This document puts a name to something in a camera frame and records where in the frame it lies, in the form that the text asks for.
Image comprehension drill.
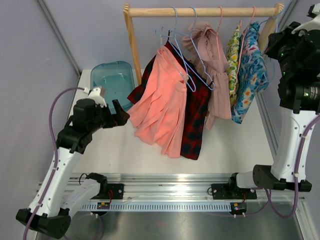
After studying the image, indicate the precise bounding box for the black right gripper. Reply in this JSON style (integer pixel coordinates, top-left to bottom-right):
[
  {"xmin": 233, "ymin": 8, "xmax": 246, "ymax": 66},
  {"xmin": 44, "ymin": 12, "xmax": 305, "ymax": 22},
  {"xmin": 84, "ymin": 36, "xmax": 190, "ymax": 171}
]
[{"xmin": 265, "ymin": 22, "xmax": 312, "ymax": 79}]

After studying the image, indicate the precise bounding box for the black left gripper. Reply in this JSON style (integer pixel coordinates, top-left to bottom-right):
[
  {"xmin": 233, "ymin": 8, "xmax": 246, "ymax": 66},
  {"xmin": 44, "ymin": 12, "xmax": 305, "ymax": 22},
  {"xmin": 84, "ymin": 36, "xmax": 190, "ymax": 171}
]
[{"xmin": 88, "ymin": 99, "xmax": 130, "ymax": 134}]

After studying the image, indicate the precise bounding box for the light blue wire hanger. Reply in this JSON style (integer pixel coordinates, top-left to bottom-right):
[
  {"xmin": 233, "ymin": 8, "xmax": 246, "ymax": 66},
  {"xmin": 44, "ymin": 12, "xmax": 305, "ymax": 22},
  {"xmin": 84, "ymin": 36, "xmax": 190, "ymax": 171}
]
[{"xmin": 258, "ymin": 4, "xmax": 283, "ymax": 83}]

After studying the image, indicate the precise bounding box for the blue floral skirt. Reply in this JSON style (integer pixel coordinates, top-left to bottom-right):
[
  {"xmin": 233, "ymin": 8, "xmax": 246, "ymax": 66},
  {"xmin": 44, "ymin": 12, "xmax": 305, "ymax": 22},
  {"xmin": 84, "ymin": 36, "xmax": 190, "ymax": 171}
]
[{"xmin": 231, "ymin": 22, "xmax": 269, "ymax": 124}]

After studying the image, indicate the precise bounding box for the pink wire hanger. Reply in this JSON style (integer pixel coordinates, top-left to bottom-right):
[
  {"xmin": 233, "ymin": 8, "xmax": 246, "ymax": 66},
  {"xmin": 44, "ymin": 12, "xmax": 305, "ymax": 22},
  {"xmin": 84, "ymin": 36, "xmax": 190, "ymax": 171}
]
[{"xmin": 236, "ymin": 6, "xmax": 256, "ymax": 83}]

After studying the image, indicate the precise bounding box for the lemon print skirt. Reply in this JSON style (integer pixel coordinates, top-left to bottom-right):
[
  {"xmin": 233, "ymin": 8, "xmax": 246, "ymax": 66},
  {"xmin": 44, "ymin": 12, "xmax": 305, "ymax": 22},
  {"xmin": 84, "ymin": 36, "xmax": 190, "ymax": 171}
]
[{"xmin": 226, "ymin": 21, "xmax": 242, "ymax": 107}]

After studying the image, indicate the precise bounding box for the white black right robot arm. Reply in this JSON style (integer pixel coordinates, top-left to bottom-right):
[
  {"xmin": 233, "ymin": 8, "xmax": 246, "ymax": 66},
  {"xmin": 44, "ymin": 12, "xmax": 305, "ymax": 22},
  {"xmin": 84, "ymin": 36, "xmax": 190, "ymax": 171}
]
[{"xmin": 226, "ymin": 21, "xmax": 320, "ymax": 198}]

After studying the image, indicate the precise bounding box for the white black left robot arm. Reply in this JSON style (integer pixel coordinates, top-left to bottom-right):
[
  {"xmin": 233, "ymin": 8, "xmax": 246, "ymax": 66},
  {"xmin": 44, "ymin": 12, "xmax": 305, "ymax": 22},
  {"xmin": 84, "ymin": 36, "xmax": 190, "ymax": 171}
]
[{"xmin": 16, "ymin": 98, "xmax": 130, "ymax": 240}]

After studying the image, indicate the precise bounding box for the salmon pink skirt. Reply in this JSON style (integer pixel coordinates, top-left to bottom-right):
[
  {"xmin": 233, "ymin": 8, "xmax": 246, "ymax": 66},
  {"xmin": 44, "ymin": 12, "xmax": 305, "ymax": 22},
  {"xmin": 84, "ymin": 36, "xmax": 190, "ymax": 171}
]
[{"xmin": 128, "ymin": 46, "xmax": 187, "ymax": 158}]

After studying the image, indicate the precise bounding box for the red black plaid skirt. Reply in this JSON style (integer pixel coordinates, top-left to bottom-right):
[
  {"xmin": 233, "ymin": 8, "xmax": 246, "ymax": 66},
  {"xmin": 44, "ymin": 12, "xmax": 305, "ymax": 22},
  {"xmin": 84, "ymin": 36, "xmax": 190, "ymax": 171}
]
[{"xmin": 127, "ymin": 41, "xmax": 212, "ymax": 161}]

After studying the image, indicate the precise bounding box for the teal plastic bin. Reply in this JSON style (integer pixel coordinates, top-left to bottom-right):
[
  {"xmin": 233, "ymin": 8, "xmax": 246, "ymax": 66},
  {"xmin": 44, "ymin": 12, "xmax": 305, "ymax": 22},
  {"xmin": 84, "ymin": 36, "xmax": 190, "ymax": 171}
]
[{"xmin": 90, "ymin": 61, "xmax": 135, "ymax": 114}]

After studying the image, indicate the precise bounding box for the wooden clothes rack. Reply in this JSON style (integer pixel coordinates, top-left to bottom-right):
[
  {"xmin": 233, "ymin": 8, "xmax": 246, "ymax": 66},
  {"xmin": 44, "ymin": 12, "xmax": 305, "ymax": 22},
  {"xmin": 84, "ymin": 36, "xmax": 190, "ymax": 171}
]
[{"xmin": 122, "ymin": 2, "xmax": 285, "ymax": 85}]

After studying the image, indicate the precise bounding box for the dusty pink ruffled garment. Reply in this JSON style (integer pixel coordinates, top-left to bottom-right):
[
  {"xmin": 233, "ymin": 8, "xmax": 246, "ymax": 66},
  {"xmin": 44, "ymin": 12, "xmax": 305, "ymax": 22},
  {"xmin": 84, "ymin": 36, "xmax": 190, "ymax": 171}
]
[{"xmin": 182, "ymin": 21, "xmax": 231, "ymax": 130}]

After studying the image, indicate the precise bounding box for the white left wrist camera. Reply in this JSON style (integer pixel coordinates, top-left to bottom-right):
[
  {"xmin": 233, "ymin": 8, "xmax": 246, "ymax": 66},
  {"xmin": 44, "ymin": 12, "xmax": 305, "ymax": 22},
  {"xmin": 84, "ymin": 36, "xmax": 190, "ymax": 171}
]
[{"xmin": 83, "ymin": 86, "xmax": 108, "ymax": 107}]

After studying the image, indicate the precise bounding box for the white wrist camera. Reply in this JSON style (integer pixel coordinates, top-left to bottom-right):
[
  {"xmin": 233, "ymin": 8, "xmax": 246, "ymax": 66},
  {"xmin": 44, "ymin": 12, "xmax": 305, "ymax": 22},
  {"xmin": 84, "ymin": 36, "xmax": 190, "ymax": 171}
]
[
  {"xmin": 291, "ymin": 3, "xmax": 320, "ymax": 34},
  {"xmin": 83, "ymin": 86, "xmax": 108, "ymax": 107}
]

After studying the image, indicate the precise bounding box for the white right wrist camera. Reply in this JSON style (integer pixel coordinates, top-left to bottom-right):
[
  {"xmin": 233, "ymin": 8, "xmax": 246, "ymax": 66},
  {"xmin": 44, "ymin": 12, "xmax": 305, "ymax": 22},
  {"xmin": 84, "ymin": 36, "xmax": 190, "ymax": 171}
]
[{"xmin": 291, "ymin": 3, "xmax": 320, "ymax": 34}]

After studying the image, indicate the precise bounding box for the aluminium mounting rail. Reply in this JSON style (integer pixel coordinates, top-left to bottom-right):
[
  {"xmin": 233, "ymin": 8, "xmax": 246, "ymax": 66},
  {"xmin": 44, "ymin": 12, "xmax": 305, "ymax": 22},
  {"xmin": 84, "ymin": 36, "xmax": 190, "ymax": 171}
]
[{"xmin": 62, "ymin": 173, "xmax": 294, "ymax": 204}]

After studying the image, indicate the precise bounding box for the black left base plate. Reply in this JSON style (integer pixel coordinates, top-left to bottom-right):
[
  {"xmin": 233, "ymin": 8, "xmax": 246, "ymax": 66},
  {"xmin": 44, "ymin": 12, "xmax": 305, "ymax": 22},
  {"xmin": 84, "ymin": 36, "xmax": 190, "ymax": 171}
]
[{"xmin": 92, "ymin": 183, "xmax": 125, "ymax": 201}]

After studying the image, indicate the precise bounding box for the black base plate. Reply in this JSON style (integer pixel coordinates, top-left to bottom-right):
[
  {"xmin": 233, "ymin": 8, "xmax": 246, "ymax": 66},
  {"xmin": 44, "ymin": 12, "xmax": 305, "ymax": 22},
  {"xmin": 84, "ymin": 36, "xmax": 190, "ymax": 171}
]
[
  {"xmin": 211, "ymin": 183, "xmax": 257, "ymax": 200},
  {"xmin": 92, "ymin": 183, "xmax": 125, "ymax": 201}
]

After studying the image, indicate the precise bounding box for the white slotted cable duct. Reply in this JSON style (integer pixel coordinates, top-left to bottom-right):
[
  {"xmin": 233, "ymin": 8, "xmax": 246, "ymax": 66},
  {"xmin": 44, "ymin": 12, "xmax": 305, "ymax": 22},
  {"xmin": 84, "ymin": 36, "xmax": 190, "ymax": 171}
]
[{"xmin": 79, "ymin": 202, "xmax": 231, "ymax": 212}]

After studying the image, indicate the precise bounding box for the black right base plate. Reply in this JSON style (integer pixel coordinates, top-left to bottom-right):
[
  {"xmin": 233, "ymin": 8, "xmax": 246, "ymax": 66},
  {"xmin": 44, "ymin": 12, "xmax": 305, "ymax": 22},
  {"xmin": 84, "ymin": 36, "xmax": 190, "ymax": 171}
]
[{"xmin": 211, "ymin": 183, "xmax": 257, "ymax": 200}]

